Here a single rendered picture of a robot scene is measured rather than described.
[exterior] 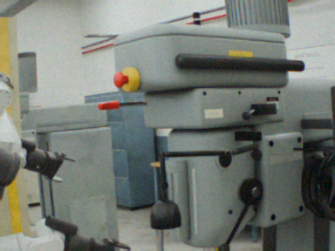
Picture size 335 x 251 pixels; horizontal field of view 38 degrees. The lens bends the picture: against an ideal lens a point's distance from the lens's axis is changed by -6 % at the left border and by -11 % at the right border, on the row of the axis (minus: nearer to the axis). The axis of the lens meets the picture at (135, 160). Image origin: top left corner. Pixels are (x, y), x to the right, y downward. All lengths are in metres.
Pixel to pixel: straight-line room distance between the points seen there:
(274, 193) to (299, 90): 0.32
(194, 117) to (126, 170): 7.45
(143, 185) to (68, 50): 3.80
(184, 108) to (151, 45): 0.18
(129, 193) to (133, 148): 0.73
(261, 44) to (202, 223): 0.50
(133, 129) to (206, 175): 7.40
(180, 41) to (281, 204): 0.55
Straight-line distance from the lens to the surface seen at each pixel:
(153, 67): 1.21
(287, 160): 1.47
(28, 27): 10.95
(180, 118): 1.29
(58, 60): 11.10
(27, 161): 1.94
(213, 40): 1.27
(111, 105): 1.34
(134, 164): 8.72
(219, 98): 1.28
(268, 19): 1.51
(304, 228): 1.69
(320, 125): 1.48
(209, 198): 1.31
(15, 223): 2.99
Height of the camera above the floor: 1.69
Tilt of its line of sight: 6 degrees down
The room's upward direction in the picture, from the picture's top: 4 degrees counter-clockwise
